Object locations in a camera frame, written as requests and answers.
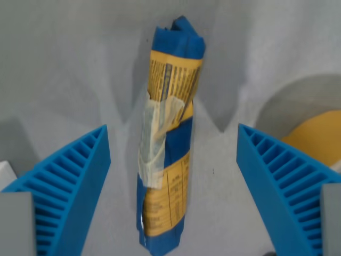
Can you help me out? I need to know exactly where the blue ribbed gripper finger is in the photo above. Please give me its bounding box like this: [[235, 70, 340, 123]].
[[0, 124, 111, 256], [236, 123, 341, 256]]

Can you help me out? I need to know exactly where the blue and yellow bag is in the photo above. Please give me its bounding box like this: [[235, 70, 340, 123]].
[[135, 15, 207, 256]]

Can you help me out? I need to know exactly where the white wall socket box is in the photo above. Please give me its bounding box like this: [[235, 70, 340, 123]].
[[0, 159, 19, 191]]

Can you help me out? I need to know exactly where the yellow tape roll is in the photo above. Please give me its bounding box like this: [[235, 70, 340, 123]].
[[279, 110, 341, 177]]

